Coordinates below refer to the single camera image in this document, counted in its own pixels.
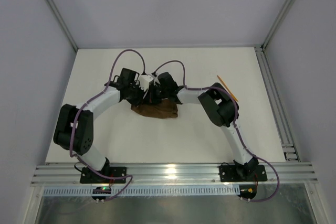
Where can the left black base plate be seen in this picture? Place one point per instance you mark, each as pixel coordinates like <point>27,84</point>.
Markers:
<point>89,177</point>

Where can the orange plastic knife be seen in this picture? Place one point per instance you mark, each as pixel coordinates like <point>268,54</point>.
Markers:
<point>226,87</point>

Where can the right aluminium corner post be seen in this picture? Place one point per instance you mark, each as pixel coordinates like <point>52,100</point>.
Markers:
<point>282,14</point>

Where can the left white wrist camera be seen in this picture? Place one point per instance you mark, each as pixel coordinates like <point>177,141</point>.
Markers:
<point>144,81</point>

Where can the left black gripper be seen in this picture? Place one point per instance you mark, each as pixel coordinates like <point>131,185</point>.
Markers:
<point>140,96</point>

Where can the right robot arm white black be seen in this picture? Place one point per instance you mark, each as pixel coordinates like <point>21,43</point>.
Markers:
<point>219,107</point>

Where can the aluminium right side rail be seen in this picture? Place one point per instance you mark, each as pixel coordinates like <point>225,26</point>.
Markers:
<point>285,133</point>

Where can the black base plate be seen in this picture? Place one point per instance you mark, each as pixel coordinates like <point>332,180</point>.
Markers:
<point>89,177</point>
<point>228,173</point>

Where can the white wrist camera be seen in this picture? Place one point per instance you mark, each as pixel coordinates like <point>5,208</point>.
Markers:
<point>155,81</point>
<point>144,81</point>

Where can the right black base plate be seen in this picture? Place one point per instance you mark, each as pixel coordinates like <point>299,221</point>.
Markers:
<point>228,173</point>

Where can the aluminium front rail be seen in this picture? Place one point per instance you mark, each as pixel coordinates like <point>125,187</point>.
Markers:
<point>174,174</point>

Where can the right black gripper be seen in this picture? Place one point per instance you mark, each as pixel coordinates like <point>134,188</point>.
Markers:
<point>156,94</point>

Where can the brown cloth napkin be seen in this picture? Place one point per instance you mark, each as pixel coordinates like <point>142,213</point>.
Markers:
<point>164,110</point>

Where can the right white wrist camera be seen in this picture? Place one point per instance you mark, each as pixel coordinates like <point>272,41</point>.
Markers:
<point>155,81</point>

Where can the aluminium rail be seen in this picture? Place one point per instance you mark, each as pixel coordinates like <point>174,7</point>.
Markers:
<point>285,133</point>
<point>174,174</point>

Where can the small controller board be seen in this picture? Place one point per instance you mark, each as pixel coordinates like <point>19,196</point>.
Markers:
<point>101,193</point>
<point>247,192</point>

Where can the left small controller board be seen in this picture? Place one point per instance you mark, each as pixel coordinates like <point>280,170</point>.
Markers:
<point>101,193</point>

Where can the slotted grey cable duct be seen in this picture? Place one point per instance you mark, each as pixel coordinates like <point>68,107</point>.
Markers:
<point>150,191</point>

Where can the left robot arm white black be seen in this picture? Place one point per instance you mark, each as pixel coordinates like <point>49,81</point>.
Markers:
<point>75,125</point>

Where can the right small controller board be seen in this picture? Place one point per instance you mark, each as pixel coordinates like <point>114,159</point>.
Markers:
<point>247,192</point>

